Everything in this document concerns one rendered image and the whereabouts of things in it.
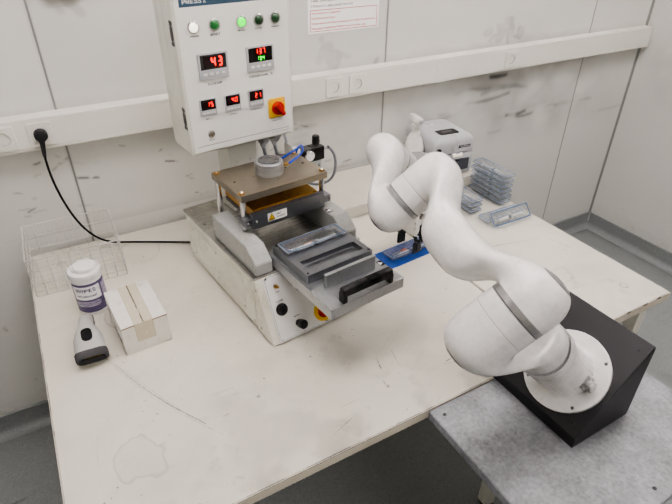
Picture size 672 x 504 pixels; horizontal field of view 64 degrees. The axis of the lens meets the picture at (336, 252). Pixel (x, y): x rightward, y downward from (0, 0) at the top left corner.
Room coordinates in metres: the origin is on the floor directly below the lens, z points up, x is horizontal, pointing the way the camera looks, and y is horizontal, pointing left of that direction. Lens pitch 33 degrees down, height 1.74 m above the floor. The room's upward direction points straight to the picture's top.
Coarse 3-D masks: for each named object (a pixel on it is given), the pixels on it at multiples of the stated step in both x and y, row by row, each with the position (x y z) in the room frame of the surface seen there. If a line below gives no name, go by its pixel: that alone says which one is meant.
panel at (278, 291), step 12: (276, 276) 1.14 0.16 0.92; (264, 288) 1.11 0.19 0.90; (276, 288) 1.12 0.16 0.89; (288, 288) 1.14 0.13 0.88; (276, 300) 1.11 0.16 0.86; (288, 300) 1.12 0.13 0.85; (300, 300) 1.14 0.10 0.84; (276, 312) 1.09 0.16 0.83; (288, 312) 1.11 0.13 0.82; (300, 312) 1.12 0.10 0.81; (312, 312) 1.14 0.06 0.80; (276, 324) 1.08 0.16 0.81; (288, 324) 1.09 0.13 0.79; (312, 324) 1.12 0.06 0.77; (288, 336) 1.07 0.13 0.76
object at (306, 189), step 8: (280, 192) 1.34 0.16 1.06; (288, 192) 1.34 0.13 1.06; (296, 192) 1.34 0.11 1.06; (304, 192) 1.35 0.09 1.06; (312, 192) 1.35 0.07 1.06; (232, 200) 1.34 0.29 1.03; (256, 200) 1.30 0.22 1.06; (264, 200) 1.30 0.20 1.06; (272, 200) 1.30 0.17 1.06; (280, 200) 1.30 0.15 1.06; (288, 200) 1.30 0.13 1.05; (248, 208) 1.26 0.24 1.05; (256, 208) 1.25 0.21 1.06; (264, 208) 1.26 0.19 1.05; (248, 216) 1.26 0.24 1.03
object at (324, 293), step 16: (272, 256) 1.15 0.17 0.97; (368, 256) 1.10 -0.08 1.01; (288, 272) 1.09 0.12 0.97; (336, 272) 1.03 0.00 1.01; (352, 272) 1.06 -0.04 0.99; (368, 272) 1.09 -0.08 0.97; (304, 288) 1.03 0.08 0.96; (320, 288) 1.02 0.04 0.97; (336, 288) 1.02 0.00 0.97; (368, 288) 1.02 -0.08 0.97; (384, 288) 1.03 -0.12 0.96; (320, 304) 0.97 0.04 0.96; (336, 304) 0.96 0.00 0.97; (352, 304) 0.97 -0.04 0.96
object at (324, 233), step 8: (336, 224) 1.26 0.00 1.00; (312, 232) 1.22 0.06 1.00; (320, 232) 1.22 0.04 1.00; (328, 232) 1.22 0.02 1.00; (336, 232) 1.22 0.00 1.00; (288, 240) 1.18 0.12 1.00; (296, 240) 1.18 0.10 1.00; (304, 240) 1.18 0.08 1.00; (312, 240) 1.18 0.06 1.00; (320, 240) 1.18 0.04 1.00; (288, 248) 1.14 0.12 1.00; (296, 248) 1.14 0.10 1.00
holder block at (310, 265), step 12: (336, 240) 1.19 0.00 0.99; (348, 240) 1.20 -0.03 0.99; (276, 252) 1.15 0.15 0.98; (300, 252) 1.14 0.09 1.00; (312, 252) 1.14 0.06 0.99; (324, 252) 1.14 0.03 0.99; (336, 252) 1.16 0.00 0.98; (348, 252) 1.16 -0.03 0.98; (360, 252) 1.14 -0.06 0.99; (288, 264) 1.10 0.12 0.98; (300, 264) 1.08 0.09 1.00; (312, 264) 1.10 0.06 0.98; (324, 264) 1.08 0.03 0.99; (336, 264) 1.08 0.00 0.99; (300, 276) 1.06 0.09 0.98; (312, 276) 1.04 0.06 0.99
